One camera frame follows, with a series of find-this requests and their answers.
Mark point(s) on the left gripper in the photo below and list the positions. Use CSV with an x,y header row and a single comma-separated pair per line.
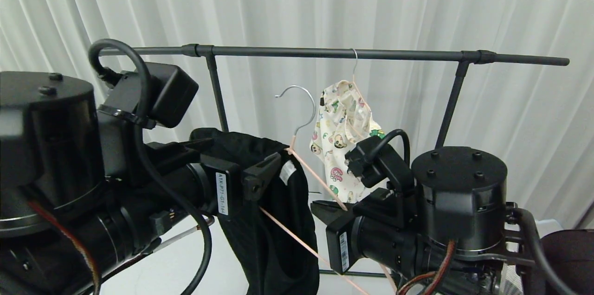
x,y
206,179

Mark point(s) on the pink clothes hanger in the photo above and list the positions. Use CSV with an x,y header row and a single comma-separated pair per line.
x,y
354,60
320,182

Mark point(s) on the black clothes rack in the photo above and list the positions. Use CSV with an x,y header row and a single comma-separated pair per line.
x,y
278,51

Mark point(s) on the cream printed garment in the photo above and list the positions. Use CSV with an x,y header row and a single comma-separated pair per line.
x,y
343,146

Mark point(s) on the white curtain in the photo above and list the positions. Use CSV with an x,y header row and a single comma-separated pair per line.
x,y
510,7

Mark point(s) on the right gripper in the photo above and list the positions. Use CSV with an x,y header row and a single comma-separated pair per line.
x,y
371,239

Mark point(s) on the black garment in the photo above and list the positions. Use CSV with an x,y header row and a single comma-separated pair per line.
x,y
278,248

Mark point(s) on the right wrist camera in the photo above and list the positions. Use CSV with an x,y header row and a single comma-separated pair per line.
x,y
380,165

